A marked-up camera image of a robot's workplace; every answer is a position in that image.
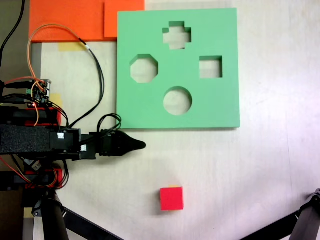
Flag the yellow tape by circuit board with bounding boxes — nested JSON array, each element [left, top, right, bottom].
[[50, 93, 64, 108]]

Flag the black usb plug cable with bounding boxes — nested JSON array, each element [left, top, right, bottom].
[[0, 80, 35, 90]]

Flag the large orange flat block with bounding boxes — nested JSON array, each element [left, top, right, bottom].
[[28, 0, 106, 42]]

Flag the small orange flat block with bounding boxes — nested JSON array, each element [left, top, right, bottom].
[[103, 0, 146, 39]]

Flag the green shape sorter board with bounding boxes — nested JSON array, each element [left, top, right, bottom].
[[115, 7, 241, 131]]

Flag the black gripper motor cable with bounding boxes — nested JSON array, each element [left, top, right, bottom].
[[96, 113, 123, 138]]

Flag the red square block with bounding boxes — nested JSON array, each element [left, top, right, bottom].
[[159, 186, 185, 212]]

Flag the yellow tape at table edge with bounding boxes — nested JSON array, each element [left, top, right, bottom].
[[23, 206, 35, 219]]

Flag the orange and red base wires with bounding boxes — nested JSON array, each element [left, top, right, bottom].
[[0, 154, 58, 188]]

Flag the black tripod leg with joint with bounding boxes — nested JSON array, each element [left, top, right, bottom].
[[31, 189, 124, 240]]

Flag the thin black wire bundle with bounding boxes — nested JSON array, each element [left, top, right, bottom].
[[67, 37, 105, 129]]

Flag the thin orange wire loop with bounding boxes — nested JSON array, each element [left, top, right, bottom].
[[26, 23, 81, 87]]

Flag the red and black table clamp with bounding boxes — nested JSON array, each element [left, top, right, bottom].
[[0, 106, 63, 127], [0, 167, 64, 191]]

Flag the green circuit board with wires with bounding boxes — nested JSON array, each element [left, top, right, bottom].
[[25, 79, 53, 109]]

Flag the black circuit board with chip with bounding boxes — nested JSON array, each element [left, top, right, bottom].
[[23, 158, 43, 172]]

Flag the thick black power cable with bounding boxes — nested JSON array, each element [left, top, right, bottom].
[[0, 0, 26, 70]]

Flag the long yellow tape strip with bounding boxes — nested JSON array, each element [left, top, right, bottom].
[[58, 41, 88, 52]]

